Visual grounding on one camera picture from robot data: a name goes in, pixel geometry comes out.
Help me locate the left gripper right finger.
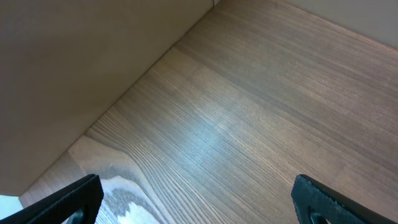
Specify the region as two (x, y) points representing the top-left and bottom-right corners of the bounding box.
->
(291, 174), (397, 224)

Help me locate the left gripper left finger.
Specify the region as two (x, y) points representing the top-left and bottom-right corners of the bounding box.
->
(1, 174), (104, 224)

